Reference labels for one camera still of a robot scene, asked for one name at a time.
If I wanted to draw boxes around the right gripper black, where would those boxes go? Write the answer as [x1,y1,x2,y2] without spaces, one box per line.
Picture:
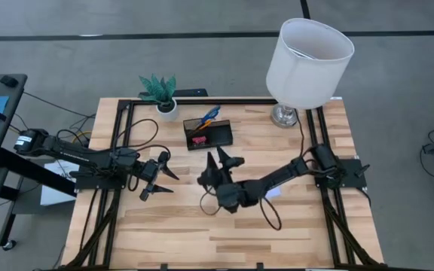
[197,145,246,190]

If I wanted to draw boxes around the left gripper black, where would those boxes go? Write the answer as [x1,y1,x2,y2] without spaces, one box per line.
[137,149,181,202]

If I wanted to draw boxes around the blue handled scissors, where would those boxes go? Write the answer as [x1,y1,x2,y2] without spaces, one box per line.
[195,105,222,131]

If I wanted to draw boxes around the pale blue sticky note pad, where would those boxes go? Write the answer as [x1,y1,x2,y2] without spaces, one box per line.
[264,186,283,199]

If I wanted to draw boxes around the black mesh desk organizer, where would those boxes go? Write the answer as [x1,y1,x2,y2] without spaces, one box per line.
[182,117,234,152]

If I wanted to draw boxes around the green plant in white pot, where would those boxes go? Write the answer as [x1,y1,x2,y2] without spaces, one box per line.
[138,73,179,122]

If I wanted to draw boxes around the black flat bar device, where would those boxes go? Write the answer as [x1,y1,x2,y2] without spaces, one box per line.
[138,88,209,98]

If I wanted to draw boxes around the printed white paper sheet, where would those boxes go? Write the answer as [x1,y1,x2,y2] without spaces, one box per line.
[47,158,81,184]

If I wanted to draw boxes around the plain white sheet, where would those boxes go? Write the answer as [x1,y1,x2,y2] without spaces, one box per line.
[39,183,77,207]

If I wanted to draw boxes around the white shade table lamp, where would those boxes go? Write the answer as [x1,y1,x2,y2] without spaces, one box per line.
[264,17,356,129]

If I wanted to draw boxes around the dark grey side desk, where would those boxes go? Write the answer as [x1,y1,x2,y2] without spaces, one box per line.
[0,73,29,169]

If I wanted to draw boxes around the black computer mouse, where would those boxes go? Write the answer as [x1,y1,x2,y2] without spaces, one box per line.
[0,75,20,88]

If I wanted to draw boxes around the black aluminium table frame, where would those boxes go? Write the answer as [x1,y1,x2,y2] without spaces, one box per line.
[61,98,386,271]

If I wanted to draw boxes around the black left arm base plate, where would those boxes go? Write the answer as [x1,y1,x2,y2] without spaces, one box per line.
[74,169,128,190]

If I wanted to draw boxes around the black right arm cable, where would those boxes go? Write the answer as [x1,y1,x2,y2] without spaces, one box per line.
[199,108,309,232]

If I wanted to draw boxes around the yellow cable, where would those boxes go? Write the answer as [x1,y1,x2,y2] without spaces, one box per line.
[69,129,93,146]

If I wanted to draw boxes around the black floor cable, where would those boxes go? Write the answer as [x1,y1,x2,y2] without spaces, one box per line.
[8,90,97,139]

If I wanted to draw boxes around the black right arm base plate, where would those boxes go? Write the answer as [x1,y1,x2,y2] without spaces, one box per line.
[312,157,368,190]

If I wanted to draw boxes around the black desk leg frame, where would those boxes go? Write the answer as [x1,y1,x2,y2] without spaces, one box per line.
[0,147,78,249]

